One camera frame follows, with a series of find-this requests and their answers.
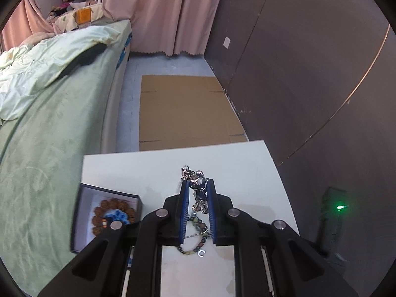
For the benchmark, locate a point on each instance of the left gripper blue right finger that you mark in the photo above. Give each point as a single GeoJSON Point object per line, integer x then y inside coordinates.
{"type": "Point", "coordinates": [270, 259]}

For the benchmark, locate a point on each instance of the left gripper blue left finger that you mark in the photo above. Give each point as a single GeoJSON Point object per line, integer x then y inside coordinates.
{"type": "Point", "coordinates": [125, 258]}

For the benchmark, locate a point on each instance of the black jewelry box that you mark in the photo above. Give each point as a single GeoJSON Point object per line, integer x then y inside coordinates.
{"type": "Point", "coordinates": [96, 208]}

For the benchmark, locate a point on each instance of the black device green light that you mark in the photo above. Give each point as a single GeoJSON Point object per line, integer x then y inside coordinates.
{"type": "Point", "coordinates": [332, 212]}

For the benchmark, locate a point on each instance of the flat brown cardboard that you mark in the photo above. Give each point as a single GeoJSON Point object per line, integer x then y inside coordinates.
{"type": "Point", "coordinates": [185, 112]}

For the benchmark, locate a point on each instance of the bed with green sheet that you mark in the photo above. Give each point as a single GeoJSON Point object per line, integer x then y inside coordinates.
{"type": "Point", "coordinates": [41, 162]}

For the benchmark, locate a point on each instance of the dark garment on bed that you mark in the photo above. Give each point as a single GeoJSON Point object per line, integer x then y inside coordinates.
{"type": "Point", "coordinates": [84, 59]}

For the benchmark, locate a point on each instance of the dark wooden wardrobe panel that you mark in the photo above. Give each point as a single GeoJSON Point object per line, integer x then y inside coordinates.
{"type": "Point", "coordinates": [315, 80]}

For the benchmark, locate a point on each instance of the pale green duvet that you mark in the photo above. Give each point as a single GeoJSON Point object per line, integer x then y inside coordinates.
{"type": "Point", "coordinates": [28, 69]}

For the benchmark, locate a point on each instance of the pink curtain right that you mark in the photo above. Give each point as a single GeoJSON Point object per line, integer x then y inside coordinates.
{"type": "Point", "coordinates": [171, 27]}

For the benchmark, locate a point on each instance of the pink curtain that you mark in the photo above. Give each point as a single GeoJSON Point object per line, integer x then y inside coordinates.
{"type": "Point", "coordinates": [171, 27]}
{"type": "Point", "coordinates": [25, 20]}

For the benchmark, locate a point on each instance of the cream patterned pillow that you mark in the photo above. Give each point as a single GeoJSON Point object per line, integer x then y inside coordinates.
{"type": "Point", "coordinates": [73, 20]}

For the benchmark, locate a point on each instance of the orange box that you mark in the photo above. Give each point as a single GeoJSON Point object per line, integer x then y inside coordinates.
{"type": "Point", "coordinates": [83, 16]}

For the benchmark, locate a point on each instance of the pink curtain left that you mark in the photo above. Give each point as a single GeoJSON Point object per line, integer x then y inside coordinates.
{"type": "Point", "coordinates": [25, 20]}

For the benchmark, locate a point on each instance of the pile of plush toys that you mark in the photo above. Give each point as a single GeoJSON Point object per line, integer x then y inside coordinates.
{"type": "Point", "coordinates": [65, 6]}

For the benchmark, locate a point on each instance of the white wall socket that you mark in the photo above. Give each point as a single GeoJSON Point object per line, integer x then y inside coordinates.
{"type": "Point", "coordinates": [226, 42]}

